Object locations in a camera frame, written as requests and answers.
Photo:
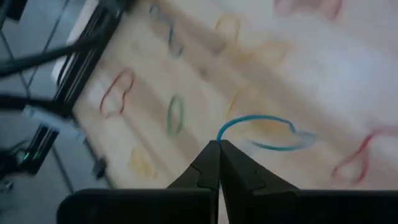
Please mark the green rubber band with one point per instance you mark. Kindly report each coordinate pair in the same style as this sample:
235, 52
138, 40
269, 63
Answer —
169, 119

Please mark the long teal rubber band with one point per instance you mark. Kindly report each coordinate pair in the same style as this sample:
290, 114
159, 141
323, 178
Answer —
248, 117

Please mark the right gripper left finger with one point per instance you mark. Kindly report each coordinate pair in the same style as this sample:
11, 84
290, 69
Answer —
140, 205

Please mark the large red rubber band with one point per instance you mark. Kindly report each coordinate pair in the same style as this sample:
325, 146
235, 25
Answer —
109, 94

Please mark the white frame bracket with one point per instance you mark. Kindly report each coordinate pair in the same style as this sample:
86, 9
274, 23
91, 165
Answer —
46, 119

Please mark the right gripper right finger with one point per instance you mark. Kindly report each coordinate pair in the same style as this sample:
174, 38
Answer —
280, 205

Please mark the black aluminium table frame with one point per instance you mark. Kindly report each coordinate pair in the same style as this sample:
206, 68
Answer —
84, 62

